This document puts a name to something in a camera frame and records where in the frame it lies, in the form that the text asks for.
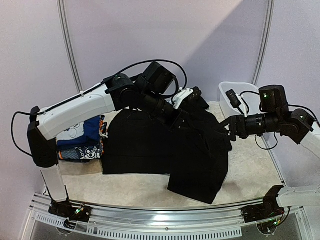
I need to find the black garment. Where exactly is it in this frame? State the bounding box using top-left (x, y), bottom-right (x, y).
top-left (101, 99), bottom-right (233, 204)

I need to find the navy blue t-shirt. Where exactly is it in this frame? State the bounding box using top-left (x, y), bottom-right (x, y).
top-left (56, 116), bottom-right (100, 150)

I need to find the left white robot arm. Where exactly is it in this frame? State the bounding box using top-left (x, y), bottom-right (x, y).
top-left (27, 59), bottom-right (193, 217)

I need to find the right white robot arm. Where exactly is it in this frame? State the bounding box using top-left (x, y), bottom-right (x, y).
top-left (218, 85), bottom-right (320, 218)

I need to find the white plastic basket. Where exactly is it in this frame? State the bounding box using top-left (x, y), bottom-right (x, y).
top-left (218, 81), bottom-right (283, 151)

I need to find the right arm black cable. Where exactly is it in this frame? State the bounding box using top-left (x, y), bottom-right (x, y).
top-left (239, 89), bottom-right (280, 150)

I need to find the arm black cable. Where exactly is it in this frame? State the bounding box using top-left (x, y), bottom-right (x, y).
top-left (11, 59), bottom-right (188, 157)
top-left (239, 89), bottom-right (280, 150)

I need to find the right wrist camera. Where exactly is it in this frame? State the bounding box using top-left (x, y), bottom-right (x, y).
top-left (226, 89), bottom-right (250, 117)

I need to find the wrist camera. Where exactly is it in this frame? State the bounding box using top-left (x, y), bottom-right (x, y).
top-left (226, 89), bottom-right (250, 117)
top-left (171, 86), bottom-right (202, 110)

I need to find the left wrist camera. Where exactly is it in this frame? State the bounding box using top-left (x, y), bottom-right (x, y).
top-left (171, 86), bottom-right (202, 110)

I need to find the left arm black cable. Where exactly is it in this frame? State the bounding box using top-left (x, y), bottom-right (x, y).
top-left (11, 59), bottom-right (188, 157)

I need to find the white drawstring cord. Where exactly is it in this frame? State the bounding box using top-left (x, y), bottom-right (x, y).
top-left (99, 132), bottom-right (111, 151)

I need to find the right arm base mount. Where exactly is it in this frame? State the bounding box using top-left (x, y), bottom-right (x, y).
top-left (240, 185), bottom-right (291, 236)

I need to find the aluminium front rail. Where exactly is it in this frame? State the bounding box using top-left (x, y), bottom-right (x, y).
top-left (19, 192), bottom-right (313, 240)

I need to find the right wall aluminium profile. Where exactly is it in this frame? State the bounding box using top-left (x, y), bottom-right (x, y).
top-left (251, 0), bottom-right (275, 86)

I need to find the wall aluminium profile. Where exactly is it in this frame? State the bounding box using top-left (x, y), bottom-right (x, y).
top-left (251, 0), bottom-right (275, 86)
top-left (57, 0), bottom-right (84, 92)

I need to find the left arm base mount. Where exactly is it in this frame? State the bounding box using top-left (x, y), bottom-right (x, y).
top-left (48, 195), bottom-right (93, 230)

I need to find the left wall aluminium profile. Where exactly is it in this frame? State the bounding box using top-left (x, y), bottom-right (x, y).
top-left (57, 0), bottom-right (84, 92)

